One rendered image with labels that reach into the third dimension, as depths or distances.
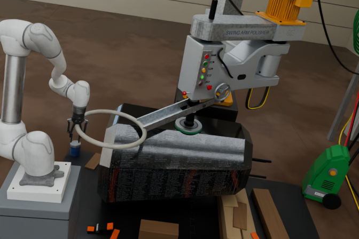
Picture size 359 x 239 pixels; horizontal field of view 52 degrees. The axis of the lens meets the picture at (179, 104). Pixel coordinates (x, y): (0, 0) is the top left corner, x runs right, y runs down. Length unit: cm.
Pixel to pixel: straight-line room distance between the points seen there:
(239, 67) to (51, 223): 164
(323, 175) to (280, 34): 156
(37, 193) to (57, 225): 21
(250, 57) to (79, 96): 127
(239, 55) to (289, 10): 48
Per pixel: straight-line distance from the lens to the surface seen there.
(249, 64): 282
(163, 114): 276
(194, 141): 283
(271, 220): 344
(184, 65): 267
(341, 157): 376
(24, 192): 217
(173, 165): 277
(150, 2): 880
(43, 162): 210
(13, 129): 216
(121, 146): 237
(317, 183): 388
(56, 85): 242
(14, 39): 203
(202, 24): 246
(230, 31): 256
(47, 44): 195
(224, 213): 315
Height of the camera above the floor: 229
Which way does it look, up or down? 27 degrees down
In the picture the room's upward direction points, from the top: 11 degrees clockwise
